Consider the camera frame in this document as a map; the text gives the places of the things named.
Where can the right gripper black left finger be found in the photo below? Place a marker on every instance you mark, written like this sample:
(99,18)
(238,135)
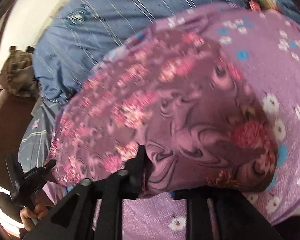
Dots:
(93,209)

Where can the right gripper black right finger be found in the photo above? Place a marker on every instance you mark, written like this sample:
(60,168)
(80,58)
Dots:
(224,211)

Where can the maroon pink floral garment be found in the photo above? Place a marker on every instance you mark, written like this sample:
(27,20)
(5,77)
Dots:
(180,97)

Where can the person's left hand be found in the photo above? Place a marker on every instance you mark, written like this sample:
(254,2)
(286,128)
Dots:
(41,209)

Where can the grey star pillow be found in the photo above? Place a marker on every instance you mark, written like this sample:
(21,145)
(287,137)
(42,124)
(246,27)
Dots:
(36,142)

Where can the brown bed headboard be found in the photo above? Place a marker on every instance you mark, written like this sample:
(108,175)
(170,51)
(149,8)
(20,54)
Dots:
(15,116)

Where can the brown camouflage cloth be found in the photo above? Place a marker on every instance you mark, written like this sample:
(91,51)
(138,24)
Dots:
(17,75)

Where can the blue plaid quilt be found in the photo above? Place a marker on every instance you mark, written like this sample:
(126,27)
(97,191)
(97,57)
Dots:
(85,30)

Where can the purple floral bedsheet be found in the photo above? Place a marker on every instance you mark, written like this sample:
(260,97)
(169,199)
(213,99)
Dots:
(265,49)

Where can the light blue cloth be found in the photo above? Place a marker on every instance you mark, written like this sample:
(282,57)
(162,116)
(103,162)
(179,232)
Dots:
(289,9)

